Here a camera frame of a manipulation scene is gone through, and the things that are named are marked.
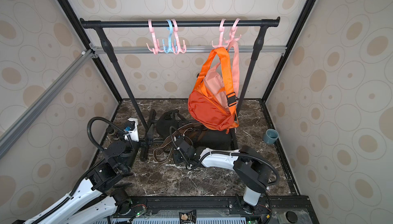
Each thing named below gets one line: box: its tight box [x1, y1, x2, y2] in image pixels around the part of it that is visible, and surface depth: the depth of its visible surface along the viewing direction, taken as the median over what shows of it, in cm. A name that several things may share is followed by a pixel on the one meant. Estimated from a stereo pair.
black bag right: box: [193, 127, 239, 151], surface depth 93 cm
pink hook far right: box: [224, 17, 242, 51], surface depth 59 cm
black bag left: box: [157, 109, 190, 139], surface depth 105 cm
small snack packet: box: [179, 209, 197, 224], surface depth 71 cm
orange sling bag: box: [186, 23, 244, 129], surface depth 81 cm
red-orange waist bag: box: [187, 88, 239, 131], surface depth 81 cm
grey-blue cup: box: [263, 128, 279, 145], surface depth 96 cm
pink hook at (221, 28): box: [211, 18, 230, 49], surface depth 58 cm
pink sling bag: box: [196, 24, 238, 113], surface depth 83 cm
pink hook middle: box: [170, 18, 187, 55], surface depth 51 cm
